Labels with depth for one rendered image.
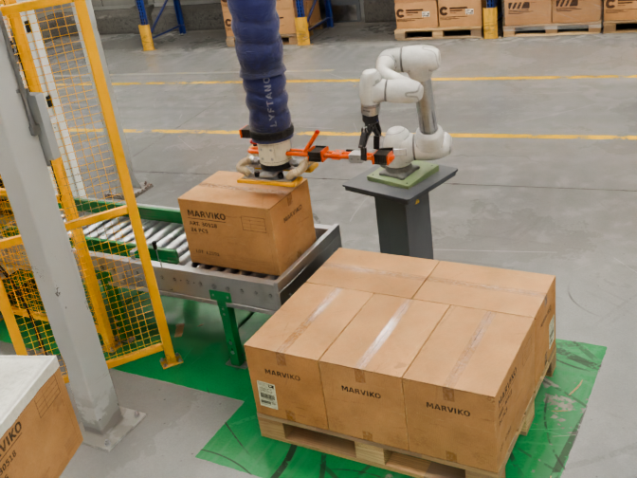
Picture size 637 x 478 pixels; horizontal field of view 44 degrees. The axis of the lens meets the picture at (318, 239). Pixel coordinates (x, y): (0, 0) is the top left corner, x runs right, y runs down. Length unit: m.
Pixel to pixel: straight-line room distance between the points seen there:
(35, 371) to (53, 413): 0.18
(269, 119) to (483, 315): 1.40
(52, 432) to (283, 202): 1.74
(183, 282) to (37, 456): 1.70
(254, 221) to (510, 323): 1.41
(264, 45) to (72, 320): 1.59
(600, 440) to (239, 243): 2.03
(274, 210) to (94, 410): 1.36
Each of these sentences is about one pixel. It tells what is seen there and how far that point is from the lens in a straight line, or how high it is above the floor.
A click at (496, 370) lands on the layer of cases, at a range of 3.42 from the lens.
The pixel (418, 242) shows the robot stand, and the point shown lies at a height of 0.35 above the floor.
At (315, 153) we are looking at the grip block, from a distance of 3.99.
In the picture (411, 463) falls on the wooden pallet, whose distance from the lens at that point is 3.78.
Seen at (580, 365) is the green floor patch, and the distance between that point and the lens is 4.38.
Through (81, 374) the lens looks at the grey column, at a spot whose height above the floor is 0.41.
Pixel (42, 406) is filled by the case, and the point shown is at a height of 0.92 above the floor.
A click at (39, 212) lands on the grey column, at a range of 3.77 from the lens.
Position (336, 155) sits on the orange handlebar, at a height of 1.19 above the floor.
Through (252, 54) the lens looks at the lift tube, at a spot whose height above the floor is 1.72.
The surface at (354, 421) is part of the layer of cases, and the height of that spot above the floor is 0.24.
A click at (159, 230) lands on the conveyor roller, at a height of 0.51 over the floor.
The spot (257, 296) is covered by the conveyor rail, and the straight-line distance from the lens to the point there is 4.19.
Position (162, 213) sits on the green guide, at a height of 0.61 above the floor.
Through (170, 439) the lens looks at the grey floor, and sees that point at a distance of 4.21.
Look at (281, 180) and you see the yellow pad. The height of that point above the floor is 1.08.
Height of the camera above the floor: 2.57
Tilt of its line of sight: 26 degrees down
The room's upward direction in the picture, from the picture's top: 8 degrees counter-clockwise
